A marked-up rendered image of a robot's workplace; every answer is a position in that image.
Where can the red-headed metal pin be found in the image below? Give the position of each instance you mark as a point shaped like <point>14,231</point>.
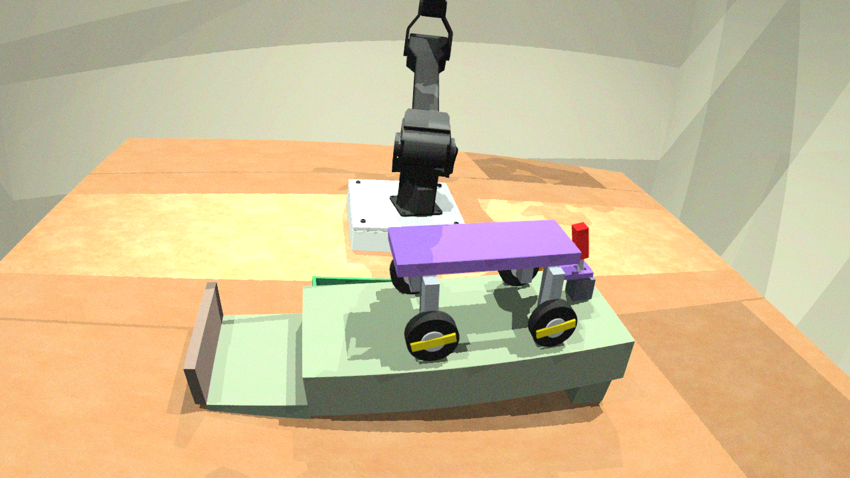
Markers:
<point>580,237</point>

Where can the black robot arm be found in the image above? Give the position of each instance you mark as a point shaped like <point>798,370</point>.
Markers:
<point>424,149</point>

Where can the pale green ramp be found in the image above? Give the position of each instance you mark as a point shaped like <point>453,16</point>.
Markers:
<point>346,352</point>

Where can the green tray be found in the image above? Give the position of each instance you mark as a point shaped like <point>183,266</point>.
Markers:
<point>326,280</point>

